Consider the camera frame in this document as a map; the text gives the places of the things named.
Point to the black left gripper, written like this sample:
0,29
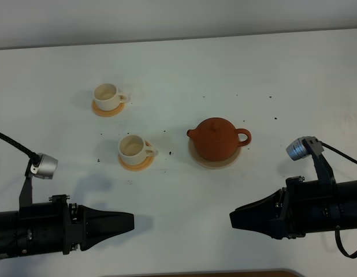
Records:
57,226

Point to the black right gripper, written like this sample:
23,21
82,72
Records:
291,212

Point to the brown clay teapot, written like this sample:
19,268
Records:
217,139

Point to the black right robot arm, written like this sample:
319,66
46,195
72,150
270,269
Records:
346,217

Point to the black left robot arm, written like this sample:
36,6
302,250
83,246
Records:
9,232

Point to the cream round teapot coaster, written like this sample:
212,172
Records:
211,164

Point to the brown wooden board edge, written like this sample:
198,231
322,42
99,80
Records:
240,272

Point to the near white teacup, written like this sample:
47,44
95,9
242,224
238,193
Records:
134,150

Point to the white teacup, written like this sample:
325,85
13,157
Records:
134,150
108,97

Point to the near orange coaster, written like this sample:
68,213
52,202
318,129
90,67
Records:
139,167

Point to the orange coaster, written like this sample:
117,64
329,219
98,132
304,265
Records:
103,113
139,167

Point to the far orange coaster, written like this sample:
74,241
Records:
103,113

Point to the far white teacup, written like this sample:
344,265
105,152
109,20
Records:
108,97

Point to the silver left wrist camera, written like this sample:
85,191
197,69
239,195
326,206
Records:
44,168

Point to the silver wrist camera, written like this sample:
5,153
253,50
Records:
44,168
310,146

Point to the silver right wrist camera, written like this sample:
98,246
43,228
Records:
310,146

